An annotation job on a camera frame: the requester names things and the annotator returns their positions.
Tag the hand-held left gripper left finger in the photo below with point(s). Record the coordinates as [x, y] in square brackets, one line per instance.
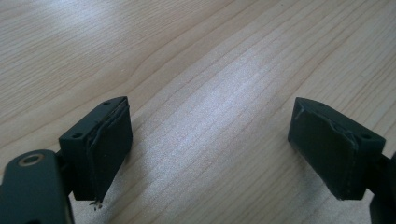
[102, 146]

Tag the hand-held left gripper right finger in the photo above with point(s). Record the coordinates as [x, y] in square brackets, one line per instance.
[333, 149]

